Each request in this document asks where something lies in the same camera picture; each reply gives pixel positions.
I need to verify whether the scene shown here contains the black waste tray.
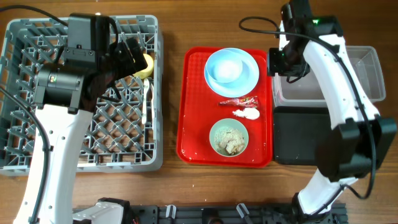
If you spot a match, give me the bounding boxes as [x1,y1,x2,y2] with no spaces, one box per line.
[273,106,331,166]

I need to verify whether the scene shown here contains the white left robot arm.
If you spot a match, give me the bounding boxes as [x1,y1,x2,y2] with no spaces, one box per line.
[14,13,147,223]

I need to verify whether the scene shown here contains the grey dishwasher rack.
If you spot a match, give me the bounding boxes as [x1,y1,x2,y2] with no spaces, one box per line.
[1,15,164,176]

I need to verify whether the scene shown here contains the white plastic spoon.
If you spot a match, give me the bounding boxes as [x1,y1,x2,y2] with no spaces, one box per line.
[142,78,150,126]

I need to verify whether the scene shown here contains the light blue bowl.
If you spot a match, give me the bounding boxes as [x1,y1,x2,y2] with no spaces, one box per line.
[205,49,243,84]

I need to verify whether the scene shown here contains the red serving tray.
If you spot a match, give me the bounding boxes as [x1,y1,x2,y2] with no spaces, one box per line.
[176,47,273,168]

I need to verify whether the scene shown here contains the green bowl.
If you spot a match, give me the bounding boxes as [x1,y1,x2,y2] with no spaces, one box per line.
[209,118,249,157]

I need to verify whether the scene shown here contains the crumpled white tissue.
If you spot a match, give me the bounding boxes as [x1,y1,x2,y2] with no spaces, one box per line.
[233,108,260,120]

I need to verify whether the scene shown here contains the light blue plate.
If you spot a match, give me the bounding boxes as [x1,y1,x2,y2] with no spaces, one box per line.
[204,48,259,98]

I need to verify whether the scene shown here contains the rice and food scraps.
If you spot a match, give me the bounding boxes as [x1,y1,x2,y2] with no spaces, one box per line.
[214,128,245,156]

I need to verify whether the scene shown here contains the clear plastic bin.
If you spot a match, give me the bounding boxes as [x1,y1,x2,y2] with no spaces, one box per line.
[272,45,386,108]

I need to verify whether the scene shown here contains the red snack wrapper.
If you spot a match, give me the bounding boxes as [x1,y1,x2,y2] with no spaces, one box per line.
[219,96,259,108]

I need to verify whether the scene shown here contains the white plastic fork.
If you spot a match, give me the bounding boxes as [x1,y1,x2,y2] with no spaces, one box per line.
[150,83,155,141]

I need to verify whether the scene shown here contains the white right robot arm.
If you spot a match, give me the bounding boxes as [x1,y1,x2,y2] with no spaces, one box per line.
[267,1,397,219]

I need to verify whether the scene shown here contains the yellow plastic cup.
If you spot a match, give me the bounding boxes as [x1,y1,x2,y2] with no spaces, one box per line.
[132,53,155,80]

